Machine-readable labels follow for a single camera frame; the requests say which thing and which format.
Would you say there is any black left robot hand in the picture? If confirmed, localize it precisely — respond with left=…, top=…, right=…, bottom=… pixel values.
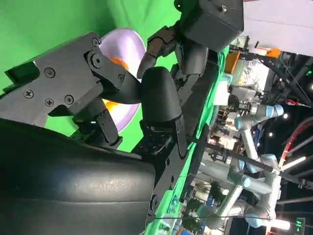
left=136, top=23, right=210, bottom=103

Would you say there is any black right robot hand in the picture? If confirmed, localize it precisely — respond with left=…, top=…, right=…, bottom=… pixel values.
left=0, top=31, right=196, bottom=235

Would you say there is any orange and white bread roll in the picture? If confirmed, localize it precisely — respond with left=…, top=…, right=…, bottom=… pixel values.
left=102, top=56, right=129, bottom=113

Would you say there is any black backdrop curtain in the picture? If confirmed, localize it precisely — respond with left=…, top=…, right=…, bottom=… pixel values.
left=180, top=50, right=220, bottom=177

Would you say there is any orange storage box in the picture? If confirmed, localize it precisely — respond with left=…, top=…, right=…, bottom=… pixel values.
left=224, top=50, right=242, bottom=74

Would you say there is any lilac plate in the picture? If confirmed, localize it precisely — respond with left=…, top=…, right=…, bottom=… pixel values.
left=100, top=28, right=147, bottom=134

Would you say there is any small orange plastic part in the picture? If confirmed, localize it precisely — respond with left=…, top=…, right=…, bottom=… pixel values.
left=267, top=47, right=282, bottom=59

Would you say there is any green table cloth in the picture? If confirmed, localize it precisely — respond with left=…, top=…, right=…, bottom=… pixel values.
left=0, top=0, right=232, bottom=235

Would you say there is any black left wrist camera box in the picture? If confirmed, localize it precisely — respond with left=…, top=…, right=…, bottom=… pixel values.
left=180, top=0, right=245, bottom=52

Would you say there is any red cable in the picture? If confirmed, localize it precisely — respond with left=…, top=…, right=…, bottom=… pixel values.
left=280, top=121, right=313, bottom=167

